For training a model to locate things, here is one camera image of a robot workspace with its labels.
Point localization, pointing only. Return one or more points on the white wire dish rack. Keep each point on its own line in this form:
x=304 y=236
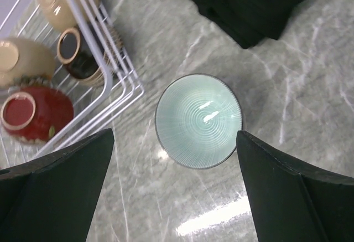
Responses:
x=65 y=74

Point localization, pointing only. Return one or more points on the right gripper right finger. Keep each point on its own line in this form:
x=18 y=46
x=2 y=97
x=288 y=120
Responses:
x=292 y=200

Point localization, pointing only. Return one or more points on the beige floral bowl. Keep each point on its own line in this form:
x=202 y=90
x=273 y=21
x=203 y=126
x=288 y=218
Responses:
x=22 y=58

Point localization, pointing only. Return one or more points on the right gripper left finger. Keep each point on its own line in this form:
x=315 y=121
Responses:
x=54 y=197

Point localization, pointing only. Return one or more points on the black patterned bowl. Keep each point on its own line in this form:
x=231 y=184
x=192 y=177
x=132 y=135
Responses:
x=75 y=54

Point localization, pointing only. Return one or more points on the red floral bowl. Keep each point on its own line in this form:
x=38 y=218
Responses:
x=35 y=114

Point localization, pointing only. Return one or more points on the plain beige bowl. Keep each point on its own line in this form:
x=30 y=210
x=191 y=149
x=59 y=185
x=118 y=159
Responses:
x=58 y=13

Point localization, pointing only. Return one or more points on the black folded cloth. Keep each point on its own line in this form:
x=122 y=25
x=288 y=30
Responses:
x=248 y=22

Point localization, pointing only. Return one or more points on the light blue ribbed bowl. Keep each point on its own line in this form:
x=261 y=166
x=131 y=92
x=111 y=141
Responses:
x=196 y=121

